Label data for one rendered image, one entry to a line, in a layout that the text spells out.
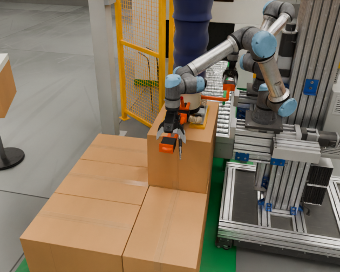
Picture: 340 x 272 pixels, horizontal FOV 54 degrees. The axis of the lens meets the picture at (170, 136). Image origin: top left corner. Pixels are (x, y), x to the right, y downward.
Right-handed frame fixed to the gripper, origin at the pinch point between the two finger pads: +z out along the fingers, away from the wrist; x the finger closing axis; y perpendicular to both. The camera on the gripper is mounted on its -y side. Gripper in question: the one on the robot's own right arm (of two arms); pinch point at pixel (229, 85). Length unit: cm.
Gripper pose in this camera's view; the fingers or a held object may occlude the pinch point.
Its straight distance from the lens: 250.0
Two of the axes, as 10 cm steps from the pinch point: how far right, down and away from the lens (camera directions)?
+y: -2.0, 4.8, -8.5
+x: 9.8, 1.2, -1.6
